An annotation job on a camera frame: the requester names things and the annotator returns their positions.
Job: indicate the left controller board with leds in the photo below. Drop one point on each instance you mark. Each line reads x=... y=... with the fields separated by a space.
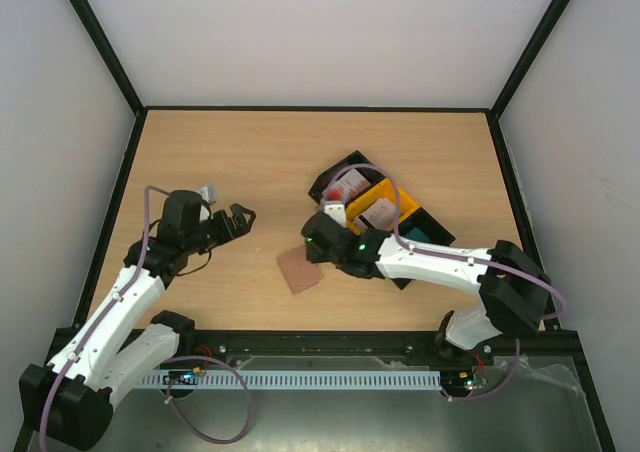
x=192 y=377

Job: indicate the right controller board with leds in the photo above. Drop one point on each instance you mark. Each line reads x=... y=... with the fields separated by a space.
x=462 y=381

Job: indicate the white pink card stack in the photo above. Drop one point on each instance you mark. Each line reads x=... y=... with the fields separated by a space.
x=380 y=215

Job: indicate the black bin with red cards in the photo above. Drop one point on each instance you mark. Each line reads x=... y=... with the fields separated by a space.
x=322 y=181

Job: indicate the brown leather card holder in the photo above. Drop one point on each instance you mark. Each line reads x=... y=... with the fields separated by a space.
x=299 y=274

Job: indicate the teal card stack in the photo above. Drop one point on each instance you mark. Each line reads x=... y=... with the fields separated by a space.
x=418 y=235

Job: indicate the black aluminium frame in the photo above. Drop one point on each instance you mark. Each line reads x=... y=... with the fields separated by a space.
x=556 y=339

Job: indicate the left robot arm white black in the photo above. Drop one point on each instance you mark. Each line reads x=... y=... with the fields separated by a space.
x=73 y=396

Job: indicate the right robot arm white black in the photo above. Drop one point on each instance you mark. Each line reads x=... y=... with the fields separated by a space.
x=511 y=290

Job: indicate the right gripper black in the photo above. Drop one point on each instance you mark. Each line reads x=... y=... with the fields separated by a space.
x=314 y=251

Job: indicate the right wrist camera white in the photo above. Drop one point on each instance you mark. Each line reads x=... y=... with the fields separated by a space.
x=336 y=211

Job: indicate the red white card stack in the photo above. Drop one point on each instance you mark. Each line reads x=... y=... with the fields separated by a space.
x=348 y=186

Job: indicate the yellow plastic bin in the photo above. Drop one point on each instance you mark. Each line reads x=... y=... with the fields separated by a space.
x=384 y=189

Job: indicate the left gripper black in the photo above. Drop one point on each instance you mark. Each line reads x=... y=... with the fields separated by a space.
x=242 y=228

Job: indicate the controller board with leds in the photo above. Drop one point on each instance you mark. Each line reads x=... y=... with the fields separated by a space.
x=462 y=381
x=192 y=377

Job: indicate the light blue slotted cable duct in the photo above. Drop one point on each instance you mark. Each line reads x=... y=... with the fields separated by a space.
x=305 y=380

